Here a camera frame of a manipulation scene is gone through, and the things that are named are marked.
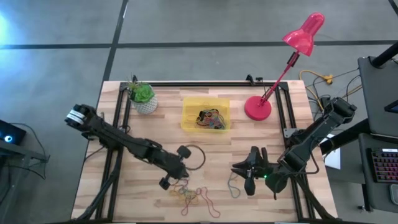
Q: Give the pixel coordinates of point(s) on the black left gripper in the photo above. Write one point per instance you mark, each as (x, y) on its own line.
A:
(178, 168)

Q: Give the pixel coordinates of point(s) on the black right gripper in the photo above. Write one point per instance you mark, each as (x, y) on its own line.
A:
(258, 168)

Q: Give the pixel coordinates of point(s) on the yellow rubber band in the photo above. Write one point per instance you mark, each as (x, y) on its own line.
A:
(172, 194)
(194, 199)

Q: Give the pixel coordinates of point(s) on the rubber bands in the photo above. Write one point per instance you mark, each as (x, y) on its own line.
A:
(211, 115)

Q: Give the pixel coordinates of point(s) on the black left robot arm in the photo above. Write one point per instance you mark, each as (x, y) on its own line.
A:
(124, 141)

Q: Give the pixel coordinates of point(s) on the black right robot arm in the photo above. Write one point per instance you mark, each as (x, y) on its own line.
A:
(314, 137)

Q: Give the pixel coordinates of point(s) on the wide black rubber band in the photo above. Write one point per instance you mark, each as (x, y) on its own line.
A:
(199, 118)

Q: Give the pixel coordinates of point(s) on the yellow translucent plastic bin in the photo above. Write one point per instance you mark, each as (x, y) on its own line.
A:
(189, 105)

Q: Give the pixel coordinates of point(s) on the red desk lamp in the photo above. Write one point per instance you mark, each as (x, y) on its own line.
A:
(257, 109)

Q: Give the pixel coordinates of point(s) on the green succulent in patterned pot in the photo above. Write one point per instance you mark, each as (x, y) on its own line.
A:
(142, 93)

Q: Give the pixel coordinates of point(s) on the white paper sheet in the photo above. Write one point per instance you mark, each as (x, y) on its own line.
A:
(332, 158)

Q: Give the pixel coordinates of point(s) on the black power adapter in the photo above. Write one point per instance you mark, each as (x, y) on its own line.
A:
(325, 102)

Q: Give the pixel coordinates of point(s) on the dark grey desk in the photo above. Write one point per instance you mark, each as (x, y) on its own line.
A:
(377, 193)

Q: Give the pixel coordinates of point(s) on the backlit keyboard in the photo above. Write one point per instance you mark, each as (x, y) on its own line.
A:
(385, 166)

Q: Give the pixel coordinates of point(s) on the grey computer mouse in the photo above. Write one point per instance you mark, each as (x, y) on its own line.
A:
(394, 189)

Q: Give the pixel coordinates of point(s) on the black side stand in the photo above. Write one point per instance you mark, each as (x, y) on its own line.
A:
(25, 154)

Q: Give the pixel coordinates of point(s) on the black phone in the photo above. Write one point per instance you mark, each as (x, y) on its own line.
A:
(392, 107)

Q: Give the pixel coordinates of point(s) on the black box with blue light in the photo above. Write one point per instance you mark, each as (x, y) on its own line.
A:
(15, 132)

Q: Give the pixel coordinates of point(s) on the black pole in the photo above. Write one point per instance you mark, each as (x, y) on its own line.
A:
(385, 54)

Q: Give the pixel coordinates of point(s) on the grey metal bracket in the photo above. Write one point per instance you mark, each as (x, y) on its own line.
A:
(287, 133)

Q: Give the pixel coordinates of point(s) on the black aluminium table frame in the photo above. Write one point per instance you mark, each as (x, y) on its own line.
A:
(199, 84)

